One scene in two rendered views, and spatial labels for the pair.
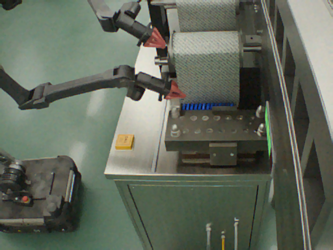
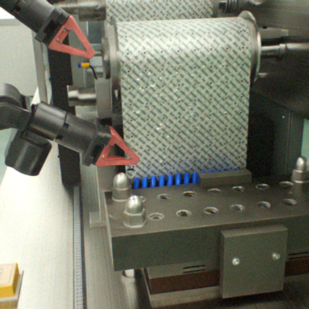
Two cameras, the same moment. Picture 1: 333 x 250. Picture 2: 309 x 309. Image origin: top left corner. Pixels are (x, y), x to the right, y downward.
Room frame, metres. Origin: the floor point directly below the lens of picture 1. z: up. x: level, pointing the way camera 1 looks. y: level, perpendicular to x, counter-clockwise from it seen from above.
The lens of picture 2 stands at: (0.34, 0.18, 1.36)
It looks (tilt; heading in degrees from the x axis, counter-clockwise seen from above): 20 degrees down; 336
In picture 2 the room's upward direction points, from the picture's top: 2 degrees counter-clockwise
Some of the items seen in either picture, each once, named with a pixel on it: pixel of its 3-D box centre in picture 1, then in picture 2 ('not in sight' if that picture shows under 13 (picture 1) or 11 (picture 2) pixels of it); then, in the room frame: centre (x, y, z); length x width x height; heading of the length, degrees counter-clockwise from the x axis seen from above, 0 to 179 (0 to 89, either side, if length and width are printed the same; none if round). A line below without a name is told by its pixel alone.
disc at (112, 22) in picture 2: (175, 49); (114, 58); (1.13, -0.10, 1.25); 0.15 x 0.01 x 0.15; 165
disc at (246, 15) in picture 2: (241, 47); (244, 50); (1.06, -0.34, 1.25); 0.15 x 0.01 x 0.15; 165
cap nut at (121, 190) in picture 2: (174, 111); (121, 184); (1.01, -0.05, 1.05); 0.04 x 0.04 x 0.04
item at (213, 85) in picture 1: (209, 86); (186, 134); (1.04, -0.20, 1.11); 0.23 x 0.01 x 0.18; 75
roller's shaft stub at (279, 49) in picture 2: (251, 47); (263, 50); (1.05, -0.38, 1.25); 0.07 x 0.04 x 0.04; 75
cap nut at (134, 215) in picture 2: (175, 129); (134, 209); (0.91, -0.04, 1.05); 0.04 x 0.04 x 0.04
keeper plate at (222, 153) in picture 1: (223, 154); (253, 262); (0.82, -0.20, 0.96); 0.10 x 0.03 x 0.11; 75
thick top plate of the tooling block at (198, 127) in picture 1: (219, 129); (225, 215); (0.91, -0.20, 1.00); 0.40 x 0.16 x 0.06; 75
